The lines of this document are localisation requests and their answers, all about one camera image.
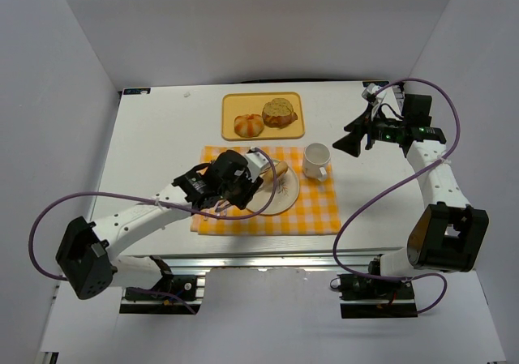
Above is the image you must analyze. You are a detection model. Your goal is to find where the glazed ring donut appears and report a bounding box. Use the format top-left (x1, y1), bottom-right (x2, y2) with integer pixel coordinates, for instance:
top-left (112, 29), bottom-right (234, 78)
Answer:
top-left (262, 161), bottom-right (289, 186)

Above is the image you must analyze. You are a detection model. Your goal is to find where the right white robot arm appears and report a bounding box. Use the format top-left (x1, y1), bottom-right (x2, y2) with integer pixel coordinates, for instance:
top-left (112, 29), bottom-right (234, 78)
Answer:
top-left (333, 94), bottom-right (489, 280)

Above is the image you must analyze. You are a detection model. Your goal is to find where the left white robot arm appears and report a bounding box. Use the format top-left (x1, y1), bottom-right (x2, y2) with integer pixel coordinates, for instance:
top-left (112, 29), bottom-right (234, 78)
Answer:
top-left (56, 148), bottom-right (275, 300)

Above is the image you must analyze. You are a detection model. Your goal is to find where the sliced herb bread loaf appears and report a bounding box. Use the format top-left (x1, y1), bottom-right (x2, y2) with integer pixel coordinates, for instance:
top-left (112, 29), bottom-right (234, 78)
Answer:
top-left (262, 98), bottom-right (298, 128)

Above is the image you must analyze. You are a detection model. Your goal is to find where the cream plate with sprig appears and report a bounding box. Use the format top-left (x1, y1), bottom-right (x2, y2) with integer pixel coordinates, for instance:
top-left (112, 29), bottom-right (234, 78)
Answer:
top-left (247, 159), bottom-right (300, 216)

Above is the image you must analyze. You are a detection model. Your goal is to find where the white ceramic mug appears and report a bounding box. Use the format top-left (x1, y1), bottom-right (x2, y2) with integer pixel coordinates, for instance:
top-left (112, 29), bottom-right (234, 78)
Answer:
top-left (302, 143), bottom-right (331, 182)

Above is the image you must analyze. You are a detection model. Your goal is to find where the blue corner sticker right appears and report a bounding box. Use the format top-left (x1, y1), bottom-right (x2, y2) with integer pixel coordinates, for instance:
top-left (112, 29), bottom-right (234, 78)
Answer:
top-left (362, 80), bottom-right (389, 88)

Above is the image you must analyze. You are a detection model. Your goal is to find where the blue corner sticker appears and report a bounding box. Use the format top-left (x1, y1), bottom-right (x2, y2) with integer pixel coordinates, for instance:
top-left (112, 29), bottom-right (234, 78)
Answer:
top-left (122, 88), bottom-right (151, 96)
top-left (362, 80), bottom-right (389, 88)

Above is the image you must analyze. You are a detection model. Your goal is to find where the orange striped round bun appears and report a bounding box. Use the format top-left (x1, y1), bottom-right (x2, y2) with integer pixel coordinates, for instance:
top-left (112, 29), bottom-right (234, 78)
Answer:
top-left (234, 113), bottom-right (264, 138)

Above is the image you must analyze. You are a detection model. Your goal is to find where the yellow checkered placemat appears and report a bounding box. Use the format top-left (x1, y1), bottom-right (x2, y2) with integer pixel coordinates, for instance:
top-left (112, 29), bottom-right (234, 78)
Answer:
top-left (191, 146), bottom-right (341, 236)

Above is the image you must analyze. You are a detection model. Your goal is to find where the yellow plastic tray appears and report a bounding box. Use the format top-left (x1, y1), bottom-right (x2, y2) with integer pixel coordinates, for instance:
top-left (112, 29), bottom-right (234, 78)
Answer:
top-left (221, 92), bottom-right (305, 141)

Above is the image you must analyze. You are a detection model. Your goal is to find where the blue corner sticker left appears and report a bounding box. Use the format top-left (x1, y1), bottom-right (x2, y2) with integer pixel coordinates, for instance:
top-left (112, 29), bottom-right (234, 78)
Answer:
top-left (122, 88), bottom-right (151, 96)

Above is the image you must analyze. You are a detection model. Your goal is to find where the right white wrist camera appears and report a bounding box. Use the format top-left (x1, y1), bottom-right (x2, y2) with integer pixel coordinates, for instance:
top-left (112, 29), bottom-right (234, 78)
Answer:
top-left (362, 85), bottom-right (386, 119)

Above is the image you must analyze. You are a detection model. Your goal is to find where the aluminium table edge rail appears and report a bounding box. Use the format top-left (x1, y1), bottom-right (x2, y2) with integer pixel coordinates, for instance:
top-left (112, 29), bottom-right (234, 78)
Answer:
top-left (119, 250), bottom-right (414, 272)

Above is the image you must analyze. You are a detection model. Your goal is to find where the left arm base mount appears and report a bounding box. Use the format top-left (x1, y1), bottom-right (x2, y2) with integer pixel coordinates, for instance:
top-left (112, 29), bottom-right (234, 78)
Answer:
top-left (119, 268), bottom-right (208, 315)

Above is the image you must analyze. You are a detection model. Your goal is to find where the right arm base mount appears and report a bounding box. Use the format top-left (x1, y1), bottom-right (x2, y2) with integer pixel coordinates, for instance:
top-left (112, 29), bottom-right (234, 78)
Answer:
top-left (333, 274), bottom-right (418, 319)

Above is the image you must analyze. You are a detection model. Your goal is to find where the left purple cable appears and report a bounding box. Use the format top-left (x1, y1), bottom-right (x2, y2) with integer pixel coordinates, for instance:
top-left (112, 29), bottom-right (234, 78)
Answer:
top-left (28, 147), bottom-right (279, 315)

